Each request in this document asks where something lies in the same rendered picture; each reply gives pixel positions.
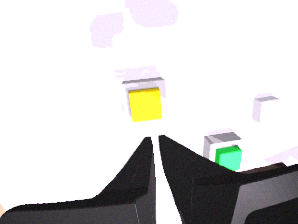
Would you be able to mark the green button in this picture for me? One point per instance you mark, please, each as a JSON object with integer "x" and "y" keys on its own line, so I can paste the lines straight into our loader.
{"x": 225, "y": 149}

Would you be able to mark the yellow button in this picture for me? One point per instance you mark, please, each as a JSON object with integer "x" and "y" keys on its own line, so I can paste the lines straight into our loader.
{"x": 144, "y": 100}

